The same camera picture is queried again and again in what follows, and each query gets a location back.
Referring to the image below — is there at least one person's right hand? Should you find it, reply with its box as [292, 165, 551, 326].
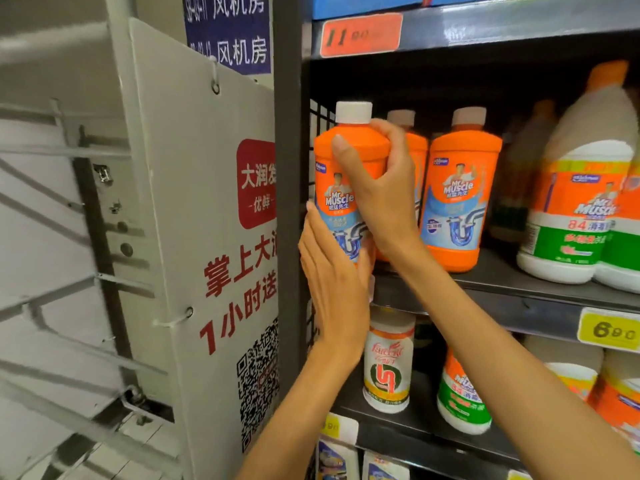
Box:
[331, 118, 432, 273]

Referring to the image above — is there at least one person's left hand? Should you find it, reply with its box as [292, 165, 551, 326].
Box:
[298, 200, 374, 361]

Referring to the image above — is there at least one orange drain cleaner bottle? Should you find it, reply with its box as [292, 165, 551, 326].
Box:
[419, 106, 504, 274]
[313, 101, 392, 266]
[376, 109, 430, 263]

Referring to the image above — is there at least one person's right forearm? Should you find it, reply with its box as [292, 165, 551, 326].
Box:
[394, 245, 640, 480]

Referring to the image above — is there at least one person's left forearm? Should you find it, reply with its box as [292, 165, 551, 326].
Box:
[236, 340, 371, 480]

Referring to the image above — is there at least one dark metal shelving unit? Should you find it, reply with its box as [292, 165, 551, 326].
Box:
[272, 0, 640, 480]

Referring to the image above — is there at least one white bottle red green label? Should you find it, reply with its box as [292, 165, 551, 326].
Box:
[362, 305, 416, 415]

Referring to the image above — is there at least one orange price tag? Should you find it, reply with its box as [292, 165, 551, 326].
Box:
[319, 13, 404, 59]

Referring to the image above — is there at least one blue product box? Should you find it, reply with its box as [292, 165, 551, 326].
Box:
[312, 0, 503, 21]

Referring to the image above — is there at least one small yellow price tag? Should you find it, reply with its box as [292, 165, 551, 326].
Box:
[320, 413, 360, 446]

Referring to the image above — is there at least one white bottle green orange label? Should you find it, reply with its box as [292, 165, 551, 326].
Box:
[436, 347, 494, 436]

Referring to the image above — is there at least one white sign board red print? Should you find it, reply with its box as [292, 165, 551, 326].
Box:
[128, 17, 281, 480]

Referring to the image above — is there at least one white blue product packet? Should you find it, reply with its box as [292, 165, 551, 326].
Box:
[316, 437, 360, 480]
[362, 450, 411, 480]

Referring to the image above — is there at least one white bleach bottle orange cap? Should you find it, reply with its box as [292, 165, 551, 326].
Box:
[516, 59, 637, 285]
[594, 145, 640, 295]

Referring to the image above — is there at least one white metal rack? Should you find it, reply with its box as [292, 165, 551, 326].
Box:
[0, 0, 183, 480]

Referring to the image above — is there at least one blue wall sign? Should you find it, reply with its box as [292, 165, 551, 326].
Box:
[182, 0, 274, 76]

